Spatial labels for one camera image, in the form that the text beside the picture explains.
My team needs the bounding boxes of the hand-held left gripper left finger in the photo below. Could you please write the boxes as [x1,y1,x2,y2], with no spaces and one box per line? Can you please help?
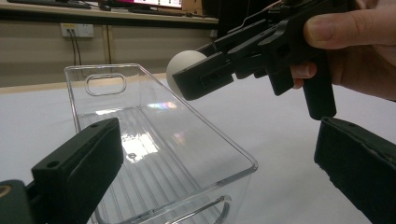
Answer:
[31,117,125,224]

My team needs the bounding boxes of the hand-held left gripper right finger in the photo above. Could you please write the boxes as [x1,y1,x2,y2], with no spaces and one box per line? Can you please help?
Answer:
[313,116,396,224]

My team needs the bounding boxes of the white egg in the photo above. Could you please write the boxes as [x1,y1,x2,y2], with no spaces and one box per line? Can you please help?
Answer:
[165,49,208,97]

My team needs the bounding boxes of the clear plastic container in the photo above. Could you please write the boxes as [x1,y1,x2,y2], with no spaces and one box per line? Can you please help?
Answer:
[64,63,260,224]

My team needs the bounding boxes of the cardboard box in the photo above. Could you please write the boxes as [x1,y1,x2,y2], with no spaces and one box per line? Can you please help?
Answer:
[181,0,205,16]

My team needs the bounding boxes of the computer monitor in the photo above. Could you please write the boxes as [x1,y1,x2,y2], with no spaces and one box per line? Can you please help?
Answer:
[116,0,185,9]

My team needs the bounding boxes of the long dark-edged desk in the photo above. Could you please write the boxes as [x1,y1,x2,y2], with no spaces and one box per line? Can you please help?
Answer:
[0,0,219,27]

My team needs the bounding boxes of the black keyboard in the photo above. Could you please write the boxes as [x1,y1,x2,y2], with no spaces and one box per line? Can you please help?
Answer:
[6,0,92,9]

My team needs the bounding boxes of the black cable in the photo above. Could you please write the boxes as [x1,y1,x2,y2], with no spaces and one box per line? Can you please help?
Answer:
[68,29,78,66]
[74,29,83,66]

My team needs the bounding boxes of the white wall socket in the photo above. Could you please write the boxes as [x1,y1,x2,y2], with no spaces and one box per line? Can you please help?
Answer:
[60,22,95,38]

